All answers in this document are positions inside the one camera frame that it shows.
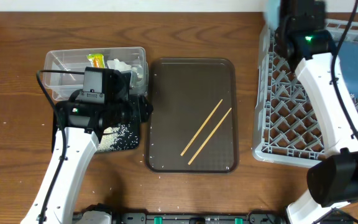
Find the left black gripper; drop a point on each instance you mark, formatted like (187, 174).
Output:
(135, 110)

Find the white napkin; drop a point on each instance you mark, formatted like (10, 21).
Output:
(119, 65)

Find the green orange snack wrapper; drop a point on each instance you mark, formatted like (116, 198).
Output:
(97, 60)

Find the wooden chopstick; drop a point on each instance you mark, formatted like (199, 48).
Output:
(209, 137)
(201, 127)

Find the light blue bowl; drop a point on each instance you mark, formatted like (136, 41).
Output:
(272, 13)

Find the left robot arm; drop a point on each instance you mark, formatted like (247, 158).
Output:
(72, 153)

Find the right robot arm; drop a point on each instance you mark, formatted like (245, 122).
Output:
(313, 55)

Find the grey dishwasher rack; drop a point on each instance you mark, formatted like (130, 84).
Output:
(301, 117)

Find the black plastic bin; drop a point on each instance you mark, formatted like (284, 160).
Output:
(93, 118)

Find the spilled white rice pile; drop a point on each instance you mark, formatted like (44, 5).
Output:
(119, 138)

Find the brown serving tray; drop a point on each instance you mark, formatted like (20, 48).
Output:
(183, 93)

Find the clear plastic bin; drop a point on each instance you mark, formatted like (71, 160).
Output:
(75, 60)

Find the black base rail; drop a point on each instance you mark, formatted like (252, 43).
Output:
(141, 218)

